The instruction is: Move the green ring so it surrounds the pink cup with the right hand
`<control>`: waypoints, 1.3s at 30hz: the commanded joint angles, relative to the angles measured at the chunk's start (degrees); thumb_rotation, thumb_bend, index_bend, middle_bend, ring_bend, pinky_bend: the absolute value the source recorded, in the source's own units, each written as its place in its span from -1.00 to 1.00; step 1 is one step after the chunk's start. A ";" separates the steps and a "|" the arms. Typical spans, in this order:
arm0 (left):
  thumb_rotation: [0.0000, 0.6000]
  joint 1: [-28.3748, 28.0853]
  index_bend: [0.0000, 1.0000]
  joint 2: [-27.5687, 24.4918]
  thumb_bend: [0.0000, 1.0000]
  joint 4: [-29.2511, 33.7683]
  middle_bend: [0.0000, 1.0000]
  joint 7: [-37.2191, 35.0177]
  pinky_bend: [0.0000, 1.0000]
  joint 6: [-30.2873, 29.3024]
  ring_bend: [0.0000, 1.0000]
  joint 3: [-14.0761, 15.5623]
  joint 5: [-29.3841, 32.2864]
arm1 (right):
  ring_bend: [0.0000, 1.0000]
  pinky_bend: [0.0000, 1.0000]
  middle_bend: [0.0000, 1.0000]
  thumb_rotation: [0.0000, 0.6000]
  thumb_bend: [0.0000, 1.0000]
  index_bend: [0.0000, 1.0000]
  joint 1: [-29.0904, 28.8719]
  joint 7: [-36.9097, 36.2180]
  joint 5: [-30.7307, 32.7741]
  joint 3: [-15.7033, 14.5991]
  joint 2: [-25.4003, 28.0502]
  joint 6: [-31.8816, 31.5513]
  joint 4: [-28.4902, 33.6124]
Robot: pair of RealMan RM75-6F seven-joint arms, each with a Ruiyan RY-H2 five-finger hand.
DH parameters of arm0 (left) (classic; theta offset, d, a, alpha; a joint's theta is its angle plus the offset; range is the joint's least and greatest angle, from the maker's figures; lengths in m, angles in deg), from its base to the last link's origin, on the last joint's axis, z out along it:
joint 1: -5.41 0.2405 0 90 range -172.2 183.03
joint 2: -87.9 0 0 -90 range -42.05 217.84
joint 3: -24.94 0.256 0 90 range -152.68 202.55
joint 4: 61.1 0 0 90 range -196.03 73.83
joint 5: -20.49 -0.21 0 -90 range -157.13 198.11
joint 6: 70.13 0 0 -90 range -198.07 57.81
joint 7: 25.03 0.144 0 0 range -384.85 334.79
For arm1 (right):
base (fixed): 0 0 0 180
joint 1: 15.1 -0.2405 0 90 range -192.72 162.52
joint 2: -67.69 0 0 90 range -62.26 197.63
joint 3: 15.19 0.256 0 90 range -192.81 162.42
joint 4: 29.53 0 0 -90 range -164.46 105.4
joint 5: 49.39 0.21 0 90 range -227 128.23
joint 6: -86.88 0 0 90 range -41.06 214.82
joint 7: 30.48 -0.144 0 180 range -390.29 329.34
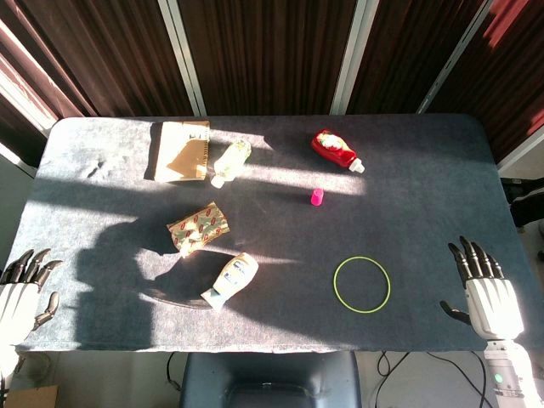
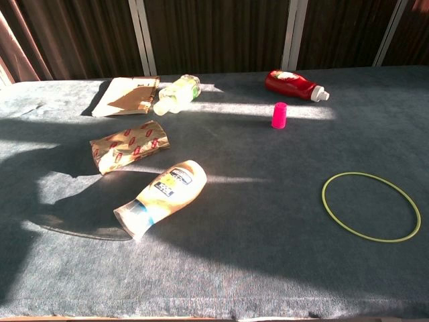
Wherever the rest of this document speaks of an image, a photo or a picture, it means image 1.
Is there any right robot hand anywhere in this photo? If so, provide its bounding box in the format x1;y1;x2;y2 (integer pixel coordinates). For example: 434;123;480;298
439;235;524;341

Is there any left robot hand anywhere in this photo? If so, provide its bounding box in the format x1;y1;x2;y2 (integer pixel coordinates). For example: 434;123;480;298
0;248;64;348

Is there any yellow ring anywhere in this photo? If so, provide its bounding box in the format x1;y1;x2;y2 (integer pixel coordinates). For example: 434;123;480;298
332;256;392;315

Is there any cardboard box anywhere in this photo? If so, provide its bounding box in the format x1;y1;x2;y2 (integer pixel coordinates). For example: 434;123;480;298
3;384;60;408

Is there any red printed snack packet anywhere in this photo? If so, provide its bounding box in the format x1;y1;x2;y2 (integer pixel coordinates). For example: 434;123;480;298
166;201;232;258

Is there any red ketchup bottle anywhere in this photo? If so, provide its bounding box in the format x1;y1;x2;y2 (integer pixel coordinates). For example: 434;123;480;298
310;128;366;174

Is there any cream mayonnaise bottle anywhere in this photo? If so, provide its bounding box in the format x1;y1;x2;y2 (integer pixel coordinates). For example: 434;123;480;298
200;252;260;313

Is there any dark table cloth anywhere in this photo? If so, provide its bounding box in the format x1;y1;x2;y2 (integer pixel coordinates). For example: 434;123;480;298
8;113;544;354

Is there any dark blue chair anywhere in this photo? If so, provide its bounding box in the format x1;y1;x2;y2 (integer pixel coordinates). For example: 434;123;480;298
178;351;363;408

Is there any clear plastic bottle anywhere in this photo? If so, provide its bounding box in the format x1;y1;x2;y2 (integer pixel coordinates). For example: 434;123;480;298
210;138;252;189

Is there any black cable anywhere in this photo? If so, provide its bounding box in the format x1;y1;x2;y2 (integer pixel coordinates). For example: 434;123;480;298
372;350;496;408

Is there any white partition frame post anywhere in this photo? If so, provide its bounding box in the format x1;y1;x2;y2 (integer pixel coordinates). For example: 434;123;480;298
416;0;485;115
329;0;367;116
157;0;208;117

